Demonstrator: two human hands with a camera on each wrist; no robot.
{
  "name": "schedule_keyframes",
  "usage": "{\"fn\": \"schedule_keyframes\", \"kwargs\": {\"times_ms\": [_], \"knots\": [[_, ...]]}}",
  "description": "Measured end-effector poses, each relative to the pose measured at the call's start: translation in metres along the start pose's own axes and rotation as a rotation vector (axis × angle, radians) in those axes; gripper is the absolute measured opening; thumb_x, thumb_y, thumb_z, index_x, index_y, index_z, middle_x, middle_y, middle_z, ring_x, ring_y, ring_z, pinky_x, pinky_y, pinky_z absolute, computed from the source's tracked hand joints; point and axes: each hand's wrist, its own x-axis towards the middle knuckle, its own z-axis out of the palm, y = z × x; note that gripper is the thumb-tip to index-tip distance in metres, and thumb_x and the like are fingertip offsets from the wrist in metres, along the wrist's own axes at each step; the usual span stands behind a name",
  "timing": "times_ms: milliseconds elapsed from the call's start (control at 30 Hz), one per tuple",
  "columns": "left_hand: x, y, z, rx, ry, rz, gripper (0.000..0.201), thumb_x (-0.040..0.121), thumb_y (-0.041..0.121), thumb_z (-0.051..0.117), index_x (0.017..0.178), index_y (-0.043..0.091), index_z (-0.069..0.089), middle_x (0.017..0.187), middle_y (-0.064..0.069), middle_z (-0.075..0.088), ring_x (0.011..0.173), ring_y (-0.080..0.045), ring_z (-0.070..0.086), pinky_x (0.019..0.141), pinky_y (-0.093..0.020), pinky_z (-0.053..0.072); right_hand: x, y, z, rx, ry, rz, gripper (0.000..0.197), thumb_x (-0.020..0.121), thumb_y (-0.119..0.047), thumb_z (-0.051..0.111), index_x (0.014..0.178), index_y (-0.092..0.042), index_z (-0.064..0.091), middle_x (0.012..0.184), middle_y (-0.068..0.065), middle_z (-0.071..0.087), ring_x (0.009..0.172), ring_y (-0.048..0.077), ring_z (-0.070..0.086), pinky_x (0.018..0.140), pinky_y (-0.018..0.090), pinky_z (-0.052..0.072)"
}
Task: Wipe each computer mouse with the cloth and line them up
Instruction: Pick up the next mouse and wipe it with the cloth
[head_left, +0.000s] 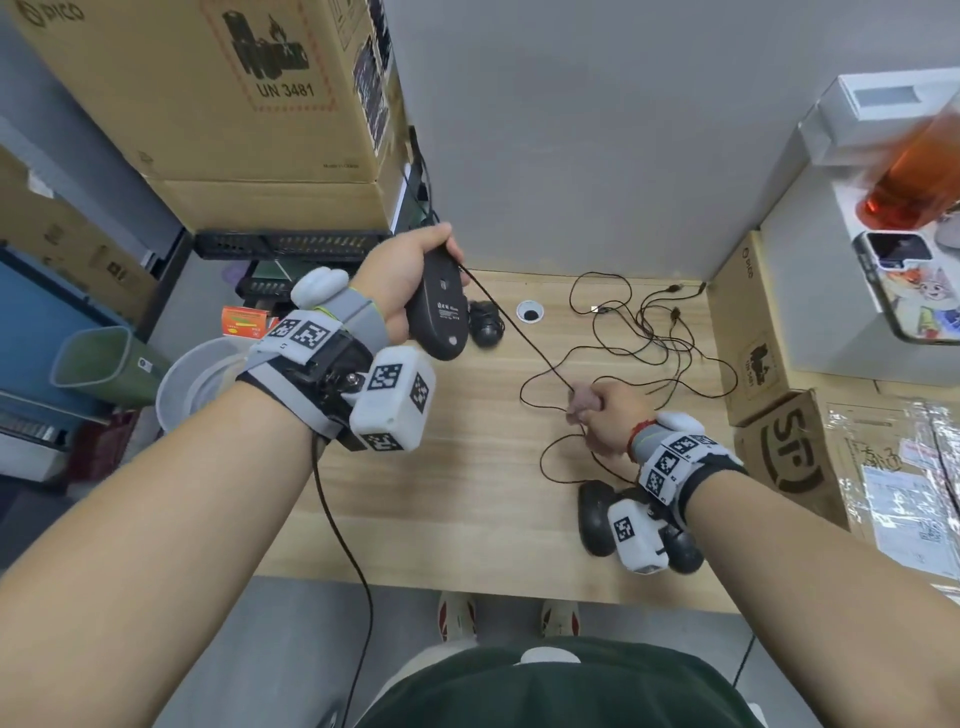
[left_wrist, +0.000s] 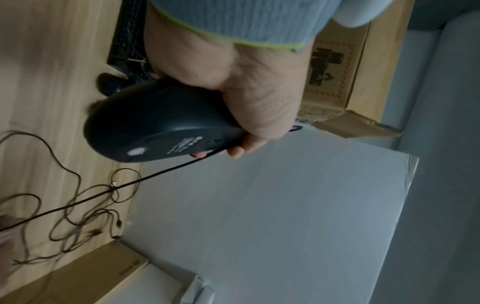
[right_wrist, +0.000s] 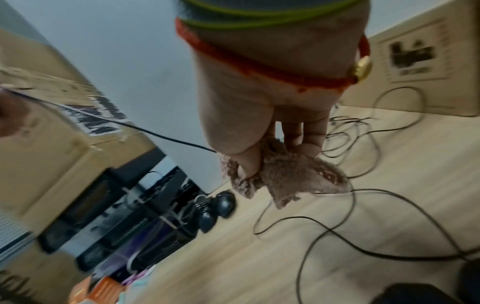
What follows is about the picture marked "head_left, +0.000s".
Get person's right hand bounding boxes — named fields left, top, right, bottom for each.
left=581, top=378, right=658, bottom=460

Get person's left hand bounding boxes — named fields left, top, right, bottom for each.
left=348, top=222, right=472, bottom=340

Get pink fluffy wiping cloth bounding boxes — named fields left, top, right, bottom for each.
left=566, top=383, right=605, bottom=425

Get black computer mouse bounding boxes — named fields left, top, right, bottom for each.
left=575, top=479, right=618, bottom=559
left=468, top=299, right=505, bottom=349
left=663, top=528, right=705, bottom=576
left=406, top=245, right=472, bottom=363

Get person's left forearm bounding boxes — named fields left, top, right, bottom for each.
left=0, top=382, right=316, bottom=728

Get person's right forearm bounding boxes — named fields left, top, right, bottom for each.
left=686, top=468, right=960, bottom=728

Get person's left shoe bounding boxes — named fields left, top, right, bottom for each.
left=437, top=590, right=479, bottom=645

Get person's dark shirt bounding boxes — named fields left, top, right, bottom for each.
left=356, top=637, right=766, bottom=728

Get person's beige trousers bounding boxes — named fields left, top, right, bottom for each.
left=367, top=646, right=459, bottom=721

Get grey right wrist sleeve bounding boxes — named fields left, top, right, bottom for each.
left=629, top=423, right=669, bottom=463

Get grey wrist sleeve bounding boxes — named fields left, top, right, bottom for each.
left=629, top=423, right=669, bottom=463
left=322, top=284, right=391, bottom=354

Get grey left wrist sleeve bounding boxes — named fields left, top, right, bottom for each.
left=322, top=284, right=391, bottom=354

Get white left wrist puck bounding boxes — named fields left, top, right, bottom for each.
left=290, top=267, right=351, bottom=309

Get black stacked tray rack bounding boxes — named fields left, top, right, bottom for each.
left=193, top=127, right=438, bottom=301

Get plain cardboard box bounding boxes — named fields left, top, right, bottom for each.
left=146, top=149, right=410, bottom=234

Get orange box with green print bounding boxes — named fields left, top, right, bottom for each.
left=221, top=305, right=273, bottom=339

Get small stamped cardboard box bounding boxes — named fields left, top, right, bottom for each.
left=706, top=230, right=815, bottom=427

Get cardboard box with black logo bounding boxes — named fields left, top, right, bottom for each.
left=733, top=388, right=960, bottom=583

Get large white box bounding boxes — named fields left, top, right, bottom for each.
left=761, top=161, right=960, bottom=388

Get clear plastic basin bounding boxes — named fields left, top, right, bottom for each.
left=155, top=337, right=253, bottom=434

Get large stamped cardboard box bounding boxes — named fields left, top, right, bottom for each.
left=7, top=0, right=410, bottom=185

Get green trash bin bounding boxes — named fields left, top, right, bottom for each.
left=50, top=326, right=172, bottom=410

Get phone with colourful case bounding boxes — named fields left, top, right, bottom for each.
left=853, top=230, right=960, bottom=346

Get cardboard box with small prints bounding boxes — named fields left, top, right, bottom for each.
left=0, top=146, right=159, bottom=328

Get dark red bag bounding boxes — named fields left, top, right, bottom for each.
left=67, top=408, right=144, bottom=481

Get blue panel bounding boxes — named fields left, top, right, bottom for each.
left=0, top=251, right=125, bottom=418

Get orange bottle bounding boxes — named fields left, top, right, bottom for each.
left=857, top=101, right=960, bottom=232

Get small white boxes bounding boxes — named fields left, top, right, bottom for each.
left=798, top=67, right=960, bottom=166

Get grey slatted panel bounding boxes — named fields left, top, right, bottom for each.
left=0, top=412, right=69, bottom=459

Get dark grey padded seat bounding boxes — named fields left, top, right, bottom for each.
left=0, top=479, right=69, bottom=564

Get left wrist camera rig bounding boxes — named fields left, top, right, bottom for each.
left=236, top=311, right=438, bottom=455

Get black left rig cable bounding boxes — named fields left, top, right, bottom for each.
left=311, top=434, right=375, bottom=714

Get black rig cable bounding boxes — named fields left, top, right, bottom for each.
left=311, top=434, right=375, bottom=714
left=731, top=633, right=757, bottom=691

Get black right rig cable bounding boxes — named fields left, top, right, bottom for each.
left=731, top=633, right=757, bottom=691

